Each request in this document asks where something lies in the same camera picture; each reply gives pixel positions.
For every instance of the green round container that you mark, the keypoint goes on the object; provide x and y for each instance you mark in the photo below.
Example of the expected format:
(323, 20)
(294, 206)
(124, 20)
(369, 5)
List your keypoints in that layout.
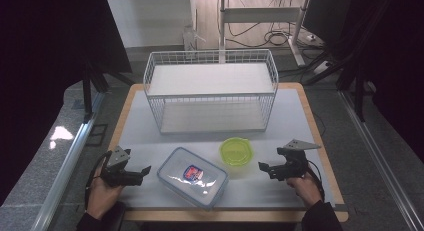
(236, 152)

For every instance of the aluminium rail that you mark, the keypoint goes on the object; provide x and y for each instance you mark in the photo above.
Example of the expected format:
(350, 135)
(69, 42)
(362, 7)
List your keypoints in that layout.
(376, 147)
(66, 164)

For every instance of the black metal stand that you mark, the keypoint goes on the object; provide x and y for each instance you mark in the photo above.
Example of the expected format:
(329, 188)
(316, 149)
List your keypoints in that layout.
(88, 91)
(359, 91)

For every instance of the white power strip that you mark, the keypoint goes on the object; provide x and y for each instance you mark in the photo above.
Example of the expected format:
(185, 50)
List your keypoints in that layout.
(322, 67)

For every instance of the white metal desk frame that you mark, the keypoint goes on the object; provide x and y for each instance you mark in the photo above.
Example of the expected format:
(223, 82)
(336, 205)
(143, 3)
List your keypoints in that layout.
(260, 15)

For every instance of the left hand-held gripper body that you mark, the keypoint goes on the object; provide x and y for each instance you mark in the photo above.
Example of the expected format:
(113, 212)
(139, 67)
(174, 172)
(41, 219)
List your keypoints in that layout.
(116, 157)

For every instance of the clear rectangular food container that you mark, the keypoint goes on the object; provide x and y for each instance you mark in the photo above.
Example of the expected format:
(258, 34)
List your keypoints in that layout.
(186, 187)

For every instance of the white table mat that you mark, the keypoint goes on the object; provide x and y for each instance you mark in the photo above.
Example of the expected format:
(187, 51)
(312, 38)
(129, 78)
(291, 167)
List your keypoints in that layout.
(293, 124)

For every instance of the person's left hand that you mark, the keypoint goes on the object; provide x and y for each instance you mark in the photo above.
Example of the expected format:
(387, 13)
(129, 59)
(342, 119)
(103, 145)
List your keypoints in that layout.
(100, 197)

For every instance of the person's right hand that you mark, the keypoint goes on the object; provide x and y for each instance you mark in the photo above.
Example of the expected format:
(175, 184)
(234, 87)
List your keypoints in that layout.
(306, 191)

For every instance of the clear plastic bottle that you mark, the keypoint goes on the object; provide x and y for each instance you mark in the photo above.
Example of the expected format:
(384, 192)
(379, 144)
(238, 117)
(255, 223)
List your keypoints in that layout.
(189, 37)

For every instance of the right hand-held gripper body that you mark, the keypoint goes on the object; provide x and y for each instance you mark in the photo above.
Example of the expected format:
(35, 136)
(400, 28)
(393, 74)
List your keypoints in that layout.
(296, 164)

